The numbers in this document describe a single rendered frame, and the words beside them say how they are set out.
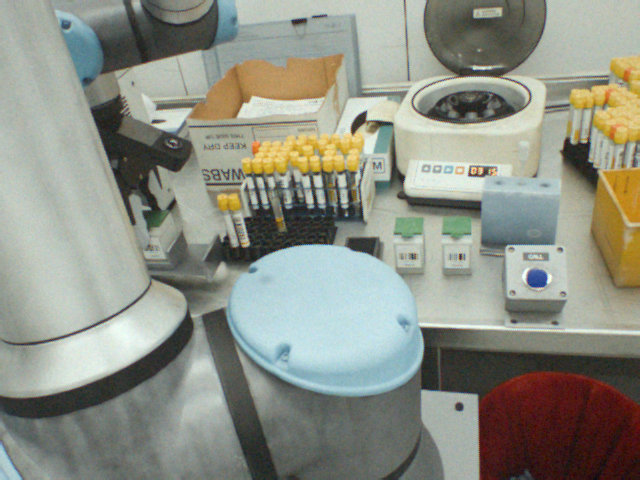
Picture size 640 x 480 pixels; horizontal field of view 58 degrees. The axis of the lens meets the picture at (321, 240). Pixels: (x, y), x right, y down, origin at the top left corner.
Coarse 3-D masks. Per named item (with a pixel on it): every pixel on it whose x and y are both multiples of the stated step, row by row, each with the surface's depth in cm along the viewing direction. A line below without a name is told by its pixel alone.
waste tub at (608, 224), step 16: (608, 176) 80; (624, 176) 79; (608, 192) 76; (624, 192) 81; (608, 208) 76; (624, 208) 82; (592, 224) 84; (608, 224) 77; (624, 224) 70; (608, 240) 77; (624, 240) 71; (608, 256) 77; (624, 256) 72; (624, 272) 73
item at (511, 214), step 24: (504, 192) 79; (528, 192) 78; (552, 192) 77; (504, 216) 81; (528, 216) 80; (552, 216) 78; (480, 240) 85; (504, 240) 83; (528, 240) 82; (552, 240) 81
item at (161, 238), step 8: (168, 216) 85; (168, 224) 85; (152, 232) 83; (160, 232) 82; (168, 232) 85; (176, 232) 87; (152, 240) 83; (160, 240) 83; (168, 240) 85; (152, 248) 84; (160, 248) 84; (144, 256) 85; (152, 256) 85; (160, 256) 85
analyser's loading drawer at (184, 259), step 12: (180, 240) 87; (216, 240) 86; (168, 252) 84; (180, 252) 87; (192, 252) 88; (204, 252) 87; (216, 252) 86; (156, 264) 85; (168, 264) 85; (180, 264) 86; (192, 264) 85; (204, 264) 83; (216, 264) 86; (204, 276) 85
